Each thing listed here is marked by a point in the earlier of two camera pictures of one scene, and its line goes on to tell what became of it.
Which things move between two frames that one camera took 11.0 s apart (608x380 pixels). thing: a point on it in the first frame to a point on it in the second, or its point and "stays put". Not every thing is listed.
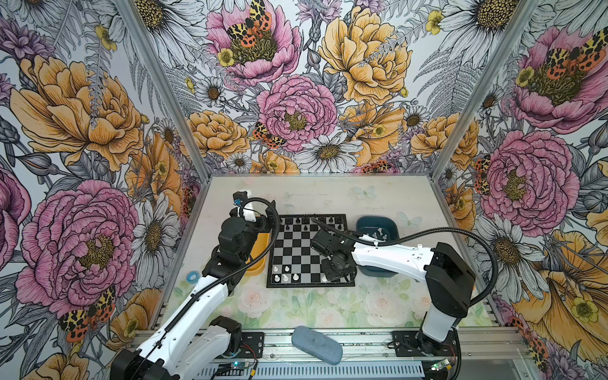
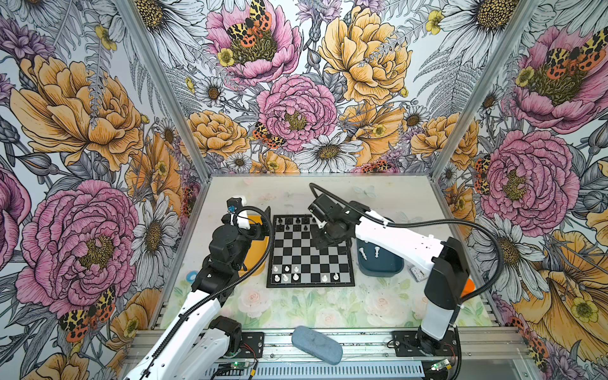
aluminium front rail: x=376 y=346 stays put
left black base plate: x=250 y=346 stays put
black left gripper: x=263 y=220 stays put
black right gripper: x=330 y=275 to x=320 y=243
